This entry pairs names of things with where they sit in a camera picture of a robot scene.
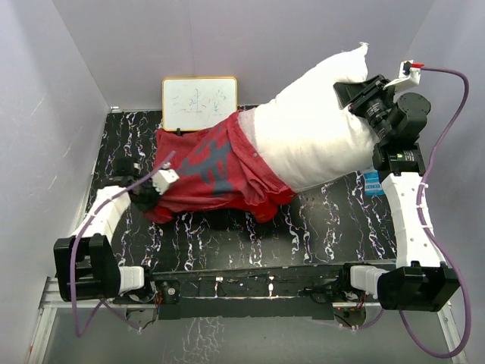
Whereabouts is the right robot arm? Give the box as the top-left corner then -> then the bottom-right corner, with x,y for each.
333,75 -> 460,312

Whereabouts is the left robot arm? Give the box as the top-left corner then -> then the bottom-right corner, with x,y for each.
54,157 -> 178,303

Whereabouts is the red patterned pillowcase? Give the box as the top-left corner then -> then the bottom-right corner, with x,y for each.
145,111 -> 295,224

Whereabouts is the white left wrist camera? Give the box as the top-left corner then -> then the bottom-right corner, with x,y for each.
152,169 -> 179,196

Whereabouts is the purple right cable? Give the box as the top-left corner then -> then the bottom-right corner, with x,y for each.
399,66 -> 473,359

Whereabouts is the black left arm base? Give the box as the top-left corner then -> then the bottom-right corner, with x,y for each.
114,280 -> 180,325

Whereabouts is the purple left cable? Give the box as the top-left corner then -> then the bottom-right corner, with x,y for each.
67,150 -> 177,338

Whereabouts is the aluminium table frame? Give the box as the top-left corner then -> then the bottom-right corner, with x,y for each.
25,100 -> 469,364

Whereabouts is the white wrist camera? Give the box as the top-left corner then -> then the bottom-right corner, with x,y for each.
152,169 -> 179,196
384,60 -> 424,93

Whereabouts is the white pillow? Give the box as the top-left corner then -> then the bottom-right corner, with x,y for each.
238,42 -> 378,192

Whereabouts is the purple cable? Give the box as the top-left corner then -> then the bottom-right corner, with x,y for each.
67,150 -> 177,338
399,66 -> 473,359

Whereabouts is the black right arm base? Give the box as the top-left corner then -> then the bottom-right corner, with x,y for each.
298,280 -> 383,330

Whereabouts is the blue white sticker label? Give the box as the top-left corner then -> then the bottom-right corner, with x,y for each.
362,170 -> 384,196

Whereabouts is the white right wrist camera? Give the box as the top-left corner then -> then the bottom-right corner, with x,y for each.
384,60 -> 424,93

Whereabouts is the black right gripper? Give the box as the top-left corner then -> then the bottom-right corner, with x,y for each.
335,75 -> 396,143

